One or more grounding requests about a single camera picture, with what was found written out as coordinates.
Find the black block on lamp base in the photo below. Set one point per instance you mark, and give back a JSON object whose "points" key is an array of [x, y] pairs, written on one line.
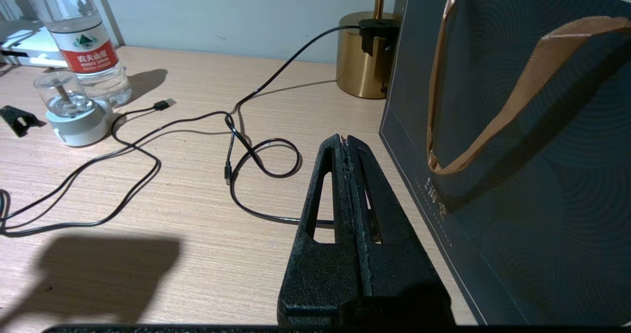
{"points": [[379, 31]]}

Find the small black plastic clip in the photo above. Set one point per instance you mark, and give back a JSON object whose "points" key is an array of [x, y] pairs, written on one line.
{"points": [[18, 121]]}

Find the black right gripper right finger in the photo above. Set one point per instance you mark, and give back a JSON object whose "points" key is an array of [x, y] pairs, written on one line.
{"points": [[394, 274]]}

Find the clear water bottle red cap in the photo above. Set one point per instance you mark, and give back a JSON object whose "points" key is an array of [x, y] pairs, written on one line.
{"points": [[88, 54]]}

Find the small white clear-dome humidifier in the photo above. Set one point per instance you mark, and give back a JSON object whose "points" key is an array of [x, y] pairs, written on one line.
{"points": [[76, 125]]}

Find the brass desk lamp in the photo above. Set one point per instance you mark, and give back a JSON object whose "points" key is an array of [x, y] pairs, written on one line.
{"points": [[360, 59]]}

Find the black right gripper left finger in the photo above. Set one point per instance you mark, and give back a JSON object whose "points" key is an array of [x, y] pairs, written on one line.
{"points": [[320, 279]]}

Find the white wifi router with antennas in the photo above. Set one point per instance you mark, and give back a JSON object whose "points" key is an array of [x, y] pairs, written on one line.
{"points": [[29, 45]]}

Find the dark blue gift bag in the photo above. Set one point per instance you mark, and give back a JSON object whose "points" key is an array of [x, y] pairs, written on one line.
{"points": [[567, 224]]}

